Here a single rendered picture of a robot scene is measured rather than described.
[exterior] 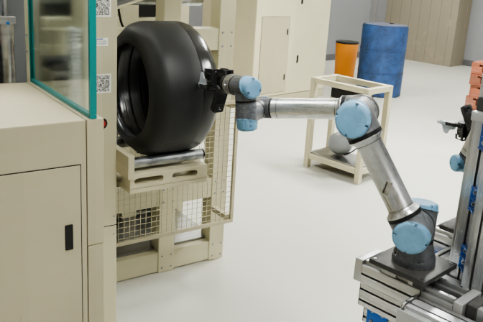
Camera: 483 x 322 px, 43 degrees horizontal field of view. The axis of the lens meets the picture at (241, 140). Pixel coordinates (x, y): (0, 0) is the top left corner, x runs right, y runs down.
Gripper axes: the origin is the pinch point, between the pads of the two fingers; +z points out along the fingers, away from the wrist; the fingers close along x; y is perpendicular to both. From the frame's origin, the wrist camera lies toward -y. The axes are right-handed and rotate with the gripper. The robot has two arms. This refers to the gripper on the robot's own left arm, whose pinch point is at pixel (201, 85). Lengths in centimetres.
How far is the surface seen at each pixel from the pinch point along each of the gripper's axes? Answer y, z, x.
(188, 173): -39.4, 17.3, -3.9
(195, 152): -30.3, 15.8, -6.2
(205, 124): -16.5, 4.1, -4.5
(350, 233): -114, 78, -162
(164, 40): 16.9, 9.8, 10.8
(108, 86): -0.8, 19.9, 30.1
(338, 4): 61, 682, -709
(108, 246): -68, 27, 29
